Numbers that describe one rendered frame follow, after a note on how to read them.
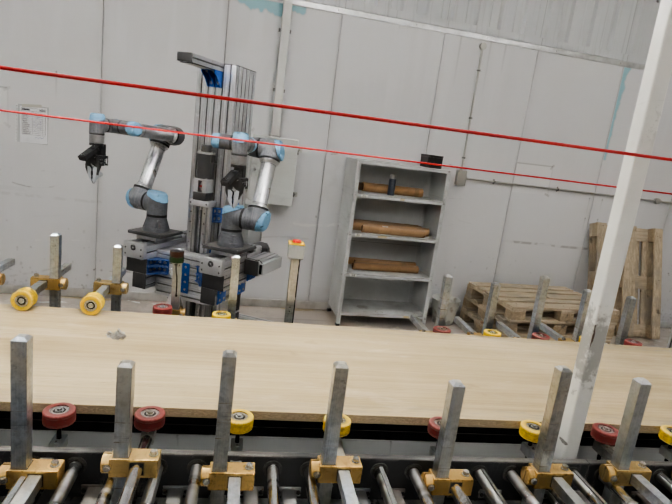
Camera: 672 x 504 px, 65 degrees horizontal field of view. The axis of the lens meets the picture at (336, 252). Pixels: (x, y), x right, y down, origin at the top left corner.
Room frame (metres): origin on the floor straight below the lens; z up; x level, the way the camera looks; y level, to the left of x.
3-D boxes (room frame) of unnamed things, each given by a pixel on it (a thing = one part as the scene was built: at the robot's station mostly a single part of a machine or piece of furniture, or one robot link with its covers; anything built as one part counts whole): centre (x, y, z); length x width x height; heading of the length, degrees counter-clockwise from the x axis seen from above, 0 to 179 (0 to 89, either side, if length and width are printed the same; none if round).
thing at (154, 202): (3.04, 1.08, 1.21); 0.13 x 0.12 x 0.14; 67
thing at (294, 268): (2.31, 0.18, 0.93); 0.05 x 0.05 x 0.45; 10
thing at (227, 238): (2.89, 0.60, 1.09); 0.15 x 0.15 x 0.10
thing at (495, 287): (2.48, -0.79, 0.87); 0.03 x 0.03 x 0.48; 10
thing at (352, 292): (4.98, -0.47, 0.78); 0.90 x 0.45 x 1.55; 104
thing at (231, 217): (2.89, 0.59, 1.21); 0.13 x 0.12 x 0.14; 81
